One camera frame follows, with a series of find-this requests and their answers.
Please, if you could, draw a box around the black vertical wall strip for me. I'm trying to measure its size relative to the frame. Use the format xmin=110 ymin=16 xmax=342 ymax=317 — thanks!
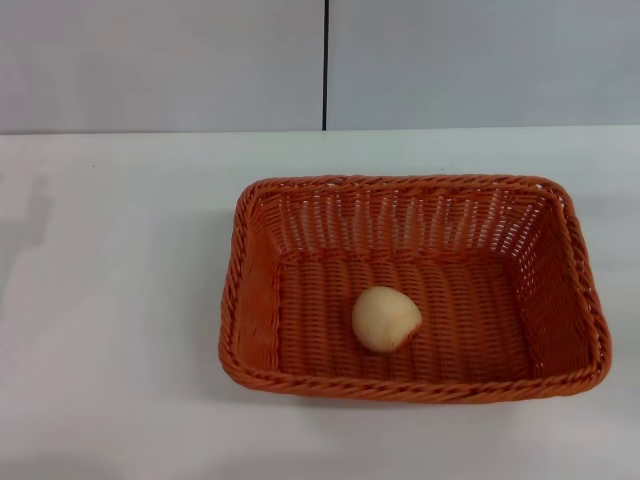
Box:
xmin=320 ymin=0 xmax=332 ymax=132

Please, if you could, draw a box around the pale artificial peach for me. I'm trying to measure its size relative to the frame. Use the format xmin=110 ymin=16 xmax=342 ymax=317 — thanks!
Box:
xmin=351 ymin=286 xmax=423 ymax=354

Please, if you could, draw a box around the orange woven plastic basket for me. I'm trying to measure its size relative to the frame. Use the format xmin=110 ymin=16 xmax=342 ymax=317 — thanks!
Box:
xmin=217 ymin=173 xmax=613 ymax=405

